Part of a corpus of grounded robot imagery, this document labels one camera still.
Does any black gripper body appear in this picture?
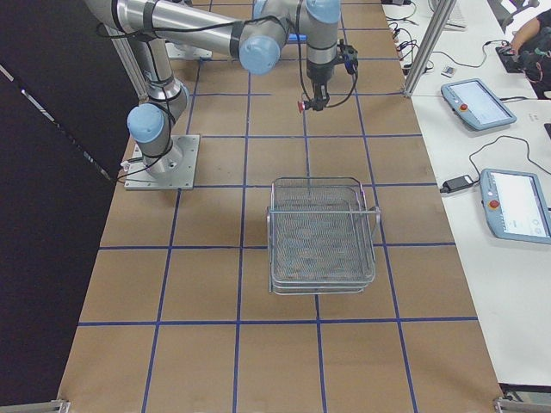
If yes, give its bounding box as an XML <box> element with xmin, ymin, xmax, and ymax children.
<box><xmin>306</xmin><ymin>59</ymin><xmax>336</xmax><ymax>104</ymax></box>

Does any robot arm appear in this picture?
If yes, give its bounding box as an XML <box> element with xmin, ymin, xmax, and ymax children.
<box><xmin>86</xmin><ymin>1</ymin><xmax>347</xmax><ymax>189</ymax></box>

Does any teach pendant far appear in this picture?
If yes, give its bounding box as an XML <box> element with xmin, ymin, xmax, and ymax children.
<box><xmin>440</xmin><ymin>78</ymin><xmax>517</xmax><ymax>131</ymax></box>

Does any teach pendant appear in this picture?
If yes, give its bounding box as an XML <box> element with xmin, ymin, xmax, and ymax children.
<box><xmin>480</xmin><ymin>169</ymin><xmax>550</xmax><ymax>244</ymax></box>
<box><xmin>440</xmin><ymin>78</ymin><xmax>517</xmax><ymax>131</ymax></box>

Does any black power adapter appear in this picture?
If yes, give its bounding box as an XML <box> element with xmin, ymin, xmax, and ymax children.
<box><xmin>440</xmin><ymin>175</ymin><xmax>479</xmax><ymax>194</ymax></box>

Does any person at desk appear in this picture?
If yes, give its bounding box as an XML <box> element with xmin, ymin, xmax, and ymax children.
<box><xmin>511</xmin><ymin>9</ymin><xmax>550</xmax><ymax>99</ymax></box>

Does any teach pendant near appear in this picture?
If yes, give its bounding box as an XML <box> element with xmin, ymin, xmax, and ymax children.
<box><xmin>480</xmin><ymin>169</ymin><xmax>550</xmax><ymax>244</ymax></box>

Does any wire mesh shelf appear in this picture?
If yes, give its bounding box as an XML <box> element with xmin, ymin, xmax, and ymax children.
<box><xmin>266</xmin><ymin>176</ymin><xmax>381</xmax><ymax>295</ymax></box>

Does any aluminium frame post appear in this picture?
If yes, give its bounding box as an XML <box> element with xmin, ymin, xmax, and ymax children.
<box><xmin>403</xmin><ymin>0</ymin><xmax>456</xmax><ymax>97</ymax></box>

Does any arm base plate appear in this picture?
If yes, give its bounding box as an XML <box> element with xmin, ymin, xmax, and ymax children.
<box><xmin>124</xmin><ymin>134</ymin><xmax>201</xmax><ymax>190</ymax></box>
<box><xmin>165</xmin><ymin>42</ymin><xmax>213</xmax><ymax>60</ymax></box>

